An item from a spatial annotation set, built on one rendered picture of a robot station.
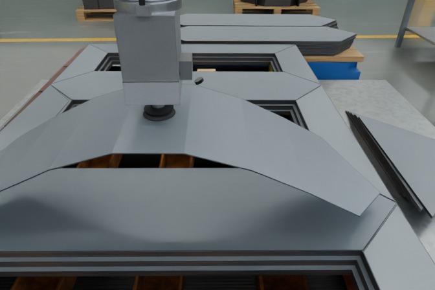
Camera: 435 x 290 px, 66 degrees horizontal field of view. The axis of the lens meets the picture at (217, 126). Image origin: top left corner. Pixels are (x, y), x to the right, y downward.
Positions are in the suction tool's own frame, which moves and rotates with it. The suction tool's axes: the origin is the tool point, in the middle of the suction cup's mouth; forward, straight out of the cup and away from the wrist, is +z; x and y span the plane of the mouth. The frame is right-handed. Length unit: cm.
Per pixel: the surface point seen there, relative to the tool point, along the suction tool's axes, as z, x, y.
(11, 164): 5.8, 20.7, -1.8
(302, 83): 15, -33, 44
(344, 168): 9.8, -28.1, 1.0
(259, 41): 16, -27, 81
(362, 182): 11.3, -30.7, -0.6
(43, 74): 102, 140, 250
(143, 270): 18.0, 2.6, -10.4
